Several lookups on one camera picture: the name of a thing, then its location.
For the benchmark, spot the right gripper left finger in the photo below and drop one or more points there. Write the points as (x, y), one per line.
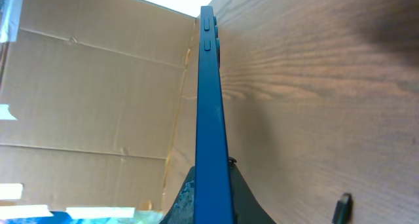
(182, 209)

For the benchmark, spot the blue Samsung Galaxy smartphone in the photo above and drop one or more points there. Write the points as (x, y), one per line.
(212, 199)

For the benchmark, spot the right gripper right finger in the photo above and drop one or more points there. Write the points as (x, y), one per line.
(247, 210)

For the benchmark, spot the brown cardboard box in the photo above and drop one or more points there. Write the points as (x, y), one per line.
(92, 87)

